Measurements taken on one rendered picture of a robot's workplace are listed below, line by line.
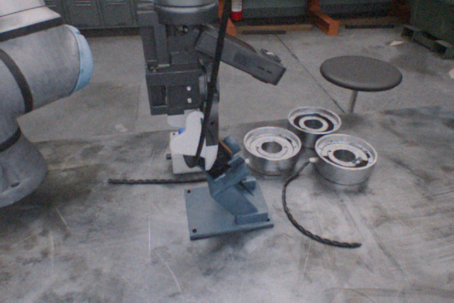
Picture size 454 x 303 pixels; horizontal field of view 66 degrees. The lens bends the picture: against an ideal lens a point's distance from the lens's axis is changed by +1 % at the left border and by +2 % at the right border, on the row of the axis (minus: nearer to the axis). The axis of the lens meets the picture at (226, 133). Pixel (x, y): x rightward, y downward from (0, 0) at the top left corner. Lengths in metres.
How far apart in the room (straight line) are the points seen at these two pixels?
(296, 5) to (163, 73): 4.29
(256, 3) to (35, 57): 3.97
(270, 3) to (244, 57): 4.14
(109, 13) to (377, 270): 3.62
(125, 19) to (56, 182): 3.30
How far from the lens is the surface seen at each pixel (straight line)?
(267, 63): 0.41
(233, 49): 0.39
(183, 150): 0.44
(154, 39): 0.41
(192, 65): 0.40
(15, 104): 0.63
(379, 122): 0.84
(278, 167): 0.62
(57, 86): 0.65
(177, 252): 0.52
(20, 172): 0.66
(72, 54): 0.67
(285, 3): 4.59
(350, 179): 0.63
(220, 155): 0.48
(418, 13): 4.13
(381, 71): 1.60
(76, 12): 3.95
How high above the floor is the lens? 1.21
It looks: 34 degrees down
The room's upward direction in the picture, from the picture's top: straight up
